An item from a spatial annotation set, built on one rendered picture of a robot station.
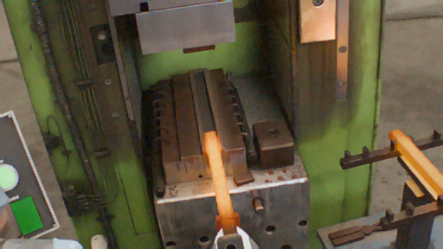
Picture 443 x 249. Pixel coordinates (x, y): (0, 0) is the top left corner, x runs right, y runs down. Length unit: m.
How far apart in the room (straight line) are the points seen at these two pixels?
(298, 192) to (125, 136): 0.47
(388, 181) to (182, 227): 1.58
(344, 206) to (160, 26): 0.88
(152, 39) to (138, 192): 0.55
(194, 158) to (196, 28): 0.33
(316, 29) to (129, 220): 0.76
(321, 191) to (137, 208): 0.54
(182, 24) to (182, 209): 0.45
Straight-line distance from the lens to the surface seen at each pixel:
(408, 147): 1.28
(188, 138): 1.35
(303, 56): 1.36
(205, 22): 1.13
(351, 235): 1.41
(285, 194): 1.33
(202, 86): 1.58
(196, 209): 1.32
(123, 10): 1.11
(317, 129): 1.49
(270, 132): 1.37
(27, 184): 1.22
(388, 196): 2.67
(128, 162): 1.48
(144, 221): 1.62
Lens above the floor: 1.76
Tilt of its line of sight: 34 degrees down
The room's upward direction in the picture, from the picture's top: 6 degrees counter-clockwise
